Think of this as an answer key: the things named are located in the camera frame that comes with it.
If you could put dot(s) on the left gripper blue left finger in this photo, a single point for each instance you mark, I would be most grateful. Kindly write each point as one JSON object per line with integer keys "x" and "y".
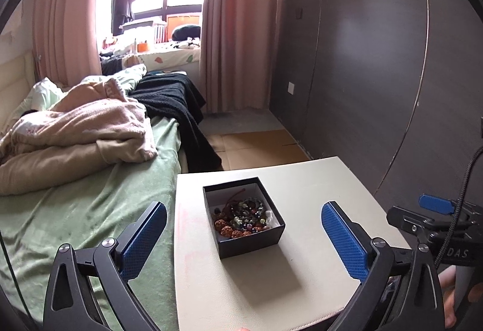
{"x": 135, "y": 243}

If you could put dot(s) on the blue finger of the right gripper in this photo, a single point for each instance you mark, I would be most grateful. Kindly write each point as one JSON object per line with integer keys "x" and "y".
{"x": 436, "y": 204}

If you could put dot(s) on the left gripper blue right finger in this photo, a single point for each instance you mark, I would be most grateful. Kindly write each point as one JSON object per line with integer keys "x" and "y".
{"x": 350, "y": 240}

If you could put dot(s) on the white bead pendant charm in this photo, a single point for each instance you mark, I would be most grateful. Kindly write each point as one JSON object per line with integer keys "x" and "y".
{"x": 268, "y": 216}

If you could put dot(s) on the black square jewelry box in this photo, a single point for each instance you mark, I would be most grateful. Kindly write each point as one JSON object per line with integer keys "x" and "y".
{"x": 236, "y": 212}

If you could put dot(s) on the right human hand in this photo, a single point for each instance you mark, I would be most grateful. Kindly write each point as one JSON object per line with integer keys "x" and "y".
{"x": 447, "y": 280}

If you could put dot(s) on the green bed sheet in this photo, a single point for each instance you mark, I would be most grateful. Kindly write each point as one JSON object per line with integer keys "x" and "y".
{"x": 83, "y": 213}

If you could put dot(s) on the pink fluffy blanket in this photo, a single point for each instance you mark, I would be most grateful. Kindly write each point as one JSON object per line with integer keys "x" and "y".
{"x": 93, "y": 126}

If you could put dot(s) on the dark wood wardrobe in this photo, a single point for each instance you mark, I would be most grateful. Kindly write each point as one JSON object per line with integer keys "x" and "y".
{"x": 391, "y": 87}

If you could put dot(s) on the black knitted blanket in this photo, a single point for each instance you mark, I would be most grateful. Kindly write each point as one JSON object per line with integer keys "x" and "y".
{"x": 174, "y": 95}

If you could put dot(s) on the patterned windowsill cloth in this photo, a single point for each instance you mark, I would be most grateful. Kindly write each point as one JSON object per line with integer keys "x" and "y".
{"x": 168, "y": 58}

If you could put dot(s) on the beige headboard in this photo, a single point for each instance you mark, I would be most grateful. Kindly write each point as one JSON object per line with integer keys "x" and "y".
{"x": 17, "y": 78}

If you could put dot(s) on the black bag on windowsill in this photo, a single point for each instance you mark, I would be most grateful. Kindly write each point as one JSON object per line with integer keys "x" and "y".
{"x": 186, "y": 31}

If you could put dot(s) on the orange box on windowsill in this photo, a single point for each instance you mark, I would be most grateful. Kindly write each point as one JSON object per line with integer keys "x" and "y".
{"x": 177, "y": 20}

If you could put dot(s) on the right pink curtain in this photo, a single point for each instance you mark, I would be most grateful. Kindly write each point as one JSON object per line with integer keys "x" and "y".
{"x": 236, "y": 59}

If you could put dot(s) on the pink curtain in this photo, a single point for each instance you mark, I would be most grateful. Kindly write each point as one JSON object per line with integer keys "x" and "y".
{"x": 236, "y": 59}
{"x": 64, "y": 40}

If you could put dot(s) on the left pink curtain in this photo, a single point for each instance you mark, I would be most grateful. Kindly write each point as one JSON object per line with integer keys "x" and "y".
{"x": 64, "y": 40}

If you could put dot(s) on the white wall socket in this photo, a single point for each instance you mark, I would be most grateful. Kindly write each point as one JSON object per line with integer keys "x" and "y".
{"x": 291, "y": 88}

